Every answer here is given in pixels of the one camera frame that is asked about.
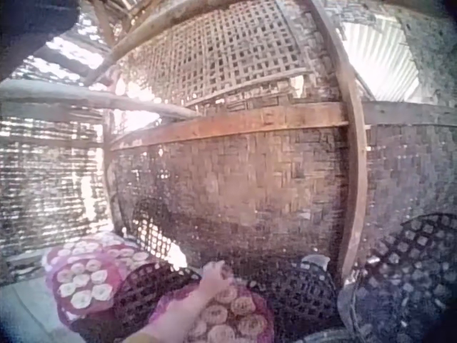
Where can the person's left hand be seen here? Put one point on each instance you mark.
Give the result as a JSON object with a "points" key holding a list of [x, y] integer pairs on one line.
{"points": [[213, 279]]}

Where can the person's left fingers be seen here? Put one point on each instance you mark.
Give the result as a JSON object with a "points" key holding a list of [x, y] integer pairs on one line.
{"points": [[223, 269]]}

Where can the pink tray of brown snacks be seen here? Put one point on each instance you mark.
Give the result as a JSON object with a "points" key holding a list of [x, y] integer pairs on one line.
{"points": [[257, 307]]}

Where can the group of brown spiral snacks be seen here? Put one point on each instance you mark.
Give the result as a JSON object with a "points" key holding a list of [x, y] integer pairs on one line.
{"points": [[246, 323]]}

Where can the dark woven lattice tray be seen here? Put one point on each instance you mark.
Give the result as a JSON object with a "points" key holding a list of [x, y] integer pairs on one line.
{"points": [[143, 293], [303, 300]]}

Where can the pink tray of white snacks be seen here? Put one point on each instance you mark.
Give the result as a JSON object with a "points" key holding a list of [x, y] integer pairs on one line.
{"points": [[114, 275]]}

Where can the pink tray of pale snacks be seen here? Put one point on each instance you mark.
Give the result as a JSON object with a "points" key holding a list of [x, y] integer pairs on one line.
{"points": [[107, 246]]}

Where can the reddish wooden cross beam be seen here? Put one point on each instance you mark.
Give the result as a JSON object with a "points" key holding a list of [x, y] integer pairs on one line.
{"points": [[232, 123]]}

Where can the large dark lattice basket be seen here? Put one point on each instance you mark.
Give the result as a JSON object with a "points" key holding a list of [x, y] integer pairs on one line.
{"points": [[410, 278]]}

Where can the grey bamboo pole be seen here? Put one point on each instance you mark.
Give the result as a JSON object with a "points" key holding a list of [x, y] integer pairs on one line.
{"points": [[89, 96]]}

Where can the open bamboo lattice panel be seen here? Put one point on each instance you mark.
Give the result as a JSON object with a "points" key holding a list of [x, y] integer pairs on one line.
{"points": [[235, 50]]}

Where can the grey wooden cross beam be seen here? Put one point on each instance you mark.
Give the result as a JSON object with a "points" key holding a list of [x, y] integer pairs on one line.
{"points": [[410, 112]]}

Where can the slanted bamboo pole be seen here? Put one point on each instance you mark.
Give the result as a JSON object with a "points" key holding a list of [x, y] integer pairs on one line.
{"points": [[143, 30]]}

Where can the corrugated metal sheet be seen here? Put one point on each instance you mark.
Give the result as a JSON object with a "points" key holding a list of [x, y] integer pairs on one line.
{"points": [[382, 60]]}

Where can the upright wooden post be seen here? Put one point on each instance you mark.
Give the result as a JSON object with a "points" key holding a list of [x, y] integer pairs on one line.
{"points": [[353, 160]]}

